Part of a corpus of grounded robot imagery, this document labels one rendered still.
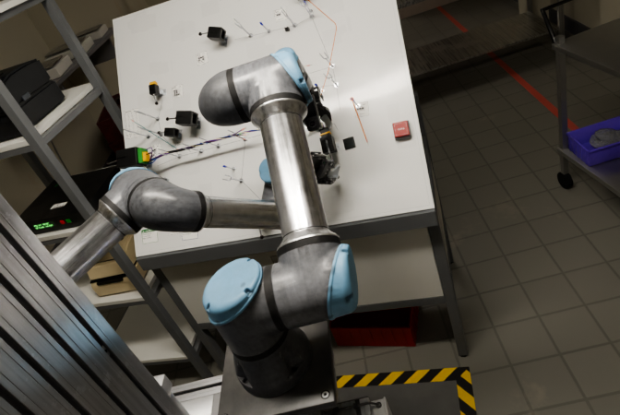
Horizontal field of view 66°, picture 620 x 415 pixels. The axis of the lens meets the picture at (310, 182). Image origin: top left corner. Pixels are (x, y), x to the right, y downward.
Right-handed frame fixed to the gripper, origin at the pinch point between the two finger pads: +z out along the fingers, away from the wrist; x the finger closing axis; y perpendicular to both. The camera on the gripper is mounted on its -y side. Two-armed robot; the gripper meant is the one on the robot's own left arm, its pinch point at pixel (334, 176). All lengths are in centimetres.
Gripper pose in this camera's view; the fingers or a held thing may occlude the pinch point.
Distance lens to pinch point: 163.9
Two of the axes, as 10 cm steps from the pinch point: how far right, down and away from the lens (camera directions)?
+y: 3.9, -8.7, -3.0
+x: -7.0, -4.9, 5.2
